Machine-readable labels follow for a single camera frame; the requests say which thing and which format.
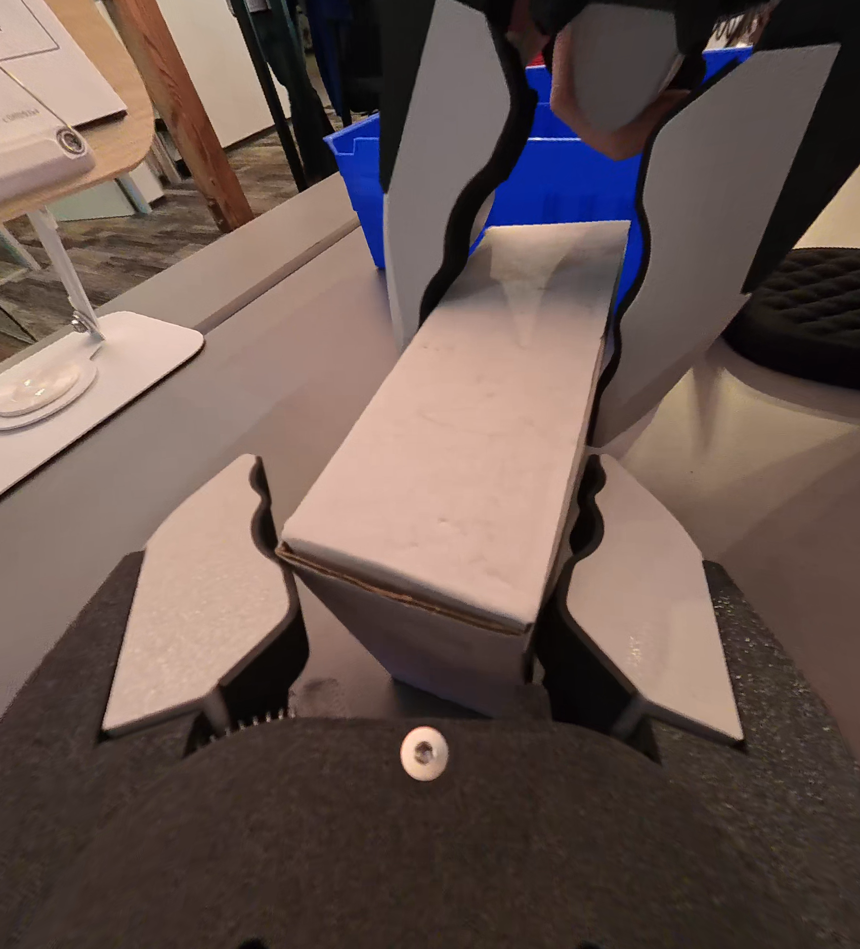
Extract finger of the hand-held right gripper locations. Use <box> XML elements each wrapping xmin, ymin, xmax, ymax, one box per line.
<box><xmin>383</xmin><ymin>0</ymin><xmax>540</xmax><ymax>353</ymax></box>
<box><xmin>588</xmin><ymin>42</ymin><xmax>844</xmax><ymax>447</ymax></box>

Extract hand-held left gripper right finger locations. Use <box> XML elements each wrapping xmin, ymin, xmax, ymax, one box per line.
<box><xmin>536</xmin><ymin>452</ymin><xmax>746</xmax><ymax>746</ymax></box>

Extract white sign stand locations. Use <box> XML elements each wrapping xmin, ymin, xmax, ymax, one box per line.
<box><xmin>0</xmin><ymin>208</ymin><xmax>206</xmax><ymax>526</ymax></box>

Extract printed instruction sheet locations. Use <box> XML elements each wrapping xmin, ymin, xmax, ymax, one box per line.
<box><xmin>0</xmin><ymin>0</ymin><xmax>130</xmax><ymax>160</ymax></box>

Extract wooden pillar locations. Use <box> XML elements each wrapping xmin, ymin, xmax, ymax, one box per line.
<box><xmin>107</xmin><ymin>0</ymin><xmax>255</xmax><ymax>232</ymax></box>

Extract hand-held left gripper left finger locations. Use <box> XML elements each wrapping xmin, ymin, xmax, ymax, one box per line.
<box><xmin>100</xmin><ymin>454</ymin><xmax>310</xmax><ymax>738</ymax></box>

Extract black pole stand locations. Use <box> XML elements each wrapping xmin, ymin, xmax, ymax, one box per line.
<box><xmin>231</xmin><ymin>0</ymin><xmax>310</xmax><ymax>195</ymax></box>

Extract white clip bar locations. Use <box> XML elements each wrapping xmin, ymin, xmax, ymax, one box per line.
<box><xmin>0</xmin><ymin>125</ymin><xmax>97</xmax><ymax>221</ymax></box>

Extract white cardboard mailer box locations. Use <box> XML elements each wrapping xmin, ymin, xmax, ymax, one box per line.
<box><xmin>276</xmin><ymin>220</ymin><xmax>633</xmax><ymax>722</ymax></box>

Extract person's right hand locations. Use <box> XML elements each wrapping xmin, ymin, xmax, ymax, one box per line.
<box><xmin>549</xmin><ymin>28</ymin><xmax>683</xmax><ymax>161</ymax></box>

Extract wooden sign board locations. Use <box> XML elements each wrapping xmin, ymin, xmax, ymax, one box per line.
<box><xmin>0</xmin><ymin>0</ymin><xmax>157</xmax><ymax>242</ymax></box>

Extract black quilted mesh seat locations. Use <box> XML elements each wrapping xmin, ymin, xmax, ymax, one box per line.
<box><xmin>723</xmin><ymin>247</ymin><xmax>860</xmax><ymax>388</ymax></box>

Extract blue plastic storage bin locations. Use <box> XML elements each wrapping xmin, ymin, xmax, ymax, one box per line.
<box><xmin>324</xmin><ymin>44</ymin><xmax>755</xmax><ymax>271</ymax></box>

